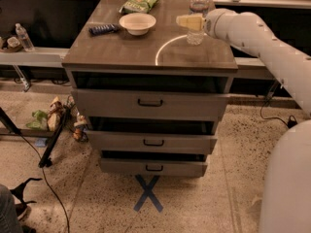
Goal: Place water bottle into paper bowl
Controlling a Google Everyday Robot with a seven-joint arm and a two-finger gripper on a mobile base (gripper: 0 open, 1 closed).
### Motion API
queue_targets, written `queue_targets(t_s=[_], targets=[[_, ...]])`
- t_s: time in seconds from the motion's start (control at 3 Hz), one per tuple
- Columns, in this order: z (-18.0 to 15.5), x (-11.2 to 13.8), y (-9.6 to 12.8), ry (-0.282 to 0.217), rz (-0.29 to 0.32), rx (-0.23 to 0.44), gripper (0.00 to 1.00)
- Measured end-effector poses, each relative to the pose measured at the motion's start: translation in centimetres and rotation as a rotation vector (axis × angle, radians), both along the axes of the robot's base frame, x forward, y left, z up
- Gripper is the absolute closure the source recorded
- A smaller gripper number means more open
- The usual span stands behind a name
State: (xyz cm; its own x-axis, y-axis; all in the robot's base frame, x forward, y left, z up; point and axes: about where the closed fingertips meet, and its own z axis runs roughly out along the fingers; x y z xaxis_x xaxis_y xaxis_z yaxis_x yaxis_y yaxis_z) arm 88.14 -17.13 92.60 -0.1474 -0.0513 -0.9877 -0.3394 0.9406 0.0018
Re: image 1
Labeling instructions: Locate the grey drawer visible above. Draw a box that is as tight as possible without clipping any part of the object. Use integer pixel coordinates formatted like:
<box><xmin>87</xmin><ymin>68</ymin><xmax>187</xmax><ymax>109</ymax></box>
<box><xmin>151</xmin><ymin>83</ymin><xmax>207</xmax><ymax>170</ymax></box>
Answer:
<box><xmin>99</xmin><ymin>158</ymin><xmax>207</xmax><ymax>178</ymax></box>
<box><xmin>72</xmin><ymin>88</ymin><xmax>228</xmax><ymax>121</ymax></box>
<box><xmin>87</xmin><ymin>131</ymin><xmax>217</xmax><ymax>155</ymax></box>

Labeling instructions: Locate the green snack bag on floor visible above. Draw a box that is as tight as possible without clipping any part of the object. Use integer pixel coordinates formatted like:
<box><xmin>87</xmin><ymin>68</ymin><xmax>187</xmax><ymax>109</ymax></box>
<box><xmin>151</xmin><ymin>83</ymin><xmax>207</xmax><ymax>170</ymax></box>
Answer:
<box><xmin>26</xmin><ymin>110</ymin><xmax>48</xmax><ymax>130</ymax></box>

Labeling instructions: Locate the top grey drawer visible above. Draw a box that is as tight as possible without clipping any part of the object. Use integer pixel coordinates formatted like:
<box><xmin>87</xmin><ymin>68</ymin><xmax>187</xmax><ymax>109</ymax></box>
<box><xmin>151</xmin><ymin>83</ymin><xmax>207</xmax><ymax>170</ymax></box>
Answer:
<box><xmin>72</xmin><ymin>88</ymin><xmax>228</xmax><ymax>121</ymax></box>

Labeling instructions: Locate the grey drawer cabinet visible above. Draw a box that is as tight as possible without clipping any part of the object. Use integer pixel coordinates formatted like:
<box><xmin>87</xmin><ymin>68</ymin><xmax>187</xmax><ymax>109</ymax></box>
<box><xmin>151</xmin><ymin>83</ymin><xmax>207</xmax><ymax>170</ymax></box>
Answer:
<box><xmin>63</xmin><ymin>0</ymin><xmax>237</xmax><ymax>163</ymax></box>

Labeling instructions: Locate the green chip bag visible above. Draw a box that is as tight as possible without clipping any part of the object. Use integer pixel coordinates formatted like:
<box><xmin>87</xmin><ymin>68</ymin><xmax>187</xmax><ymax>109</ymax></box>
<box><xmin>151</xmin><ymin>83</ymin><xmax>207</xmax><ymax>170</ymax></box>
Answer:
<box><xmin>120</xmin><ymin>0</ymin><xmax>158</xmax><ymax>15</ymax></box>

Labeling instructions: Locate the black power adapter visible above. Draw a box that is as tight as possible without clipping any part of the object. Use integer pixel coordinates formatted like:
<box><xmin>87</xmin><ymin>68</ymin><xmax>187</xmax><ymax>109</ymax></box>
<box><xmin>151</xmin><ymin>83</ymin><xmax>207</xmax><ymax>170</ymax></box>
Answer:
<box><xmin>288</xmin><ymin>116</ymin><xmax>297</xmax><ymax>128</ymax></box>

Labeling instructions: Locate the small water bottle on shelf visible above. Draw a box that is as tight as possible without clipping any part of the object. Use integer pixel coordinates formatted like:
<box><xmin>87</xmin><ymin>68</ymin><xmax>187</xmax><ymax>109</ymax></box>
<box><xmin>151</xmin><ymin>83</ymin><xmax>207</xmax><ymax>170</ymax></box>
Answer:
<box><xmin>16</xmin><ymin>23</ymin><xmax>35</xmax><ymax>51</ymax></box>

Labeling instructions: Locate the white paper bowl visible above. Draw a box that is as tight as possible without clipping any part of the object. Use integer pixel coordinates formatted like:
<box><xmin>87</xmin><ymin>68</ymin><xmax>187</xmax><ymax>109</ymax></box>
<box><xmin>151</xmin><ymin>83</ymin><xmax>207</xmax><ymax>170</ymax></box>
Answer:
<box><xmin>119</xmin><ymin>13</ymin><xmax>156</xmax><ymax>36</ymax></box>

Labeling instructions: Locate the person's jeans leg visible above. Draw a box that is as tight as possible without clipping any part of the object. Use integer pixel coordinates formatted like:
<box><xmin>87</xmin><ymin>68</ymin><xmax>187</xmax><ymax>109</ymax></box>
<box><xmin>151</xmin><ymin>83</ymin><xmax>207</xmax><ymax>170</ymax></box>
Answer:
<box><xmin>0</xmin><ymin>184</ymin><xmax>23</xmax><ymax>233</ymax></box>

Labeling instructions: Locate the dark blue snack bar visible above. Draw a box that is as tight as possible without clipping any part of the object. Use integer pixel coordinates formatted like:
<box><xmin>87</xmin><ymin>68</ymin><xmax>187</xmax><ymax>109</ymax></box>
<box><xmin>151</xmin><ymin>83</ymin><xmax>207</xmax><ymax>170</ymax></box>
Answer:
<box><xmin>88</xmin><ymin>24</ymin><xmax>120</xmax><ymax>36</ymax></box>

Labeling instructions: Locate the clear plastic water bottle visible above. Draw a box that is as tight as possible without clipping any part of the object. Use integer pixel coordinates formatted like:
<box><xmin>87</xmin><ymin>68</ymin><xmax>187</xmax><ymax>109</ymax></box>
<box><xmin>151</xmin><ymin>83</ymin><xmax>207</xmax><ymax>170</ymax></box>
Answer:
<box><xmin>187</xmin><ymin>0</ymin><xmax>209</xmax><ymax>46</ymax></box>

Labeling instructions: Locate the middle grey drawer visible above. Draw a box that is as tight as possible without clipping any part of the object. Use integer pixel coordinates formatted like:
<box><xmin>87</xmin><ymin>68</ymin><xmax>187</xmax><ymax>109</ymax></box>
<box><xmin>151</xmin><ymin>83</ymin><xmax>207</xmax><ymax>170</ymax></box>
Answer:
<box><xmin>87</xmin><ymin>131</ymin><xmax>217</xmax><ymax>155</ymax></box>

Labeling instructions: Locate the small figurine on floor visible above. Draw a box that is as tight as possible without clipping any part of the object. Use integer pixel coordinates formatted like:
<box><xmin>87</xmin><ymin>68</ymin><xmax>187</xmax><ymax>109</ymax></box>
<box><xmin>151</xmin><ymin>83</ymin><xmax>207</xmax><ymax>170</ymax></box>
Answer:
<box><xmin>73</xmin><ymin>114</ymin><xmax>88</xmax><ymax>142</ymax></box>

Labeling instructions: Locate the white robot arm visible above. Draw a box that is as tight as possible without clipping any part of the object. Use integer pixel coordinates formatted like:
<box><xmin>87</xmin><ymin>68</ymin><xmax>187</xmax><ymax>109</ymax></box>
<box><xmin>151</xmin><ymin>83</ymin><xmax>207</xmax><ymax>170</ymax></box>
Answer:
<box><xmin>176</xmin><ymin>9</ymin><xmax>311</xmax><ymax>233</ymax></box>

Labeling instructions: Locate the blue tape cross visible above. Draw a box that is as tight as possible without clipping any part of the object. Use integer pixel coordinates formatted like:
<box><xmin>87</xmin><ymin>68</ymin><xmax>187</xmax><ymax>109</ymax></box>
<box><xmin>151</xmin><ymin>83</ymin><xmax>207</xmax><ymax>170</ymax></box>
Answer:
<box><xmin>134</xmin><ymin>175</ymin><xmax>163</xmax><ymax>213</ymax></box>

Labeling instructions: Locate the bottom grey drawer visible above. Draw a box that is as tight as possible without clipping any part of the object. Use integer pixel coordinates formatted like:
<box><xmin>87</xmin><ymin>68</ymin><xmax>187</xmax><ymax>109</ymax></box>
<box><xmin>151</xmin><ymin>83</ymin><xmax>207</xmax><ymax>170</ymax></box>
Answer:
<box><xmin>99</xmin><ymin>158</ymin><xmax>207</xmax><ymax>178</ymax></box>

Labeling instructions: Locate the black tripod leg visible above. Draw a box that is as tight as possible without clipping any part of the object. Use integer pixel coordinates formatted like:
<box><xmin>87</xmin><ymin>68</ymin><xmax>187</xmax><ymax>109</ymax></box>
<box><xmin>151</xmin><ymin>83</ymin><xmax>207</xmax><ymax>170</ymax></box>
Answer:
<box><xmin>38</xmin><ymin>109</ymin><xmax>70</xmax><ymax>168</ymax></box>

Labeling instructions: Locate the round bowl on shelf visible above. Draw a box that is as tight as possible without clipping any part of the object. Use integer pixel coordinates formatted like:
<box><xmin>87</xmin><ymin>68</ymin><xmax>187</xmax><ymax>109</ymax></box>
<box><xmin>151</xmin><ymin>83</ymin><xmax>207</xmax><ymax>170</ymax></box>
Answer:
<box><xmin>0</xmin><ymin>36</ymin><xmax>22</xmax><ymax>53</ymax></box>

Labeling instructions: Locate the black cable on floor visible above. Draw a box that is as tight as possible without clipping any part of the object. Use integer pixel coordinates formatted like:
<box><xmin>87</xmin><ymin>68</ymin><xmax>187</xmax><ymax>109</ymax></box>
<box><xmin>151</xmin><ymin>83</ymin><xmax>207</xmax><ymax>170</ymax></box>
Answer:
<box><xmin>18</xmin><ymin>133</ymin><xmax>71</xmax><ymax>233</ymax></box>

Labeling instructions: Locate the brown snack bag on floor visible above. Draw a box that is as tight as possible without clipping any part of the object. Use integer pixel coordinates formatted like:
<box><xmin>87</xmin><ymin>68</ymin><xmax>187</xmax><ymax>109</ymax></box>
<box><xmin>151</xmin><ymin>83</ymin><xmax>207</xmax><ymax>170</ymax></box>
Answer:
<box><xmin>48</xmin><ymin>96</ymin><xmax>64</xmax><ymax>131</ymax></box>

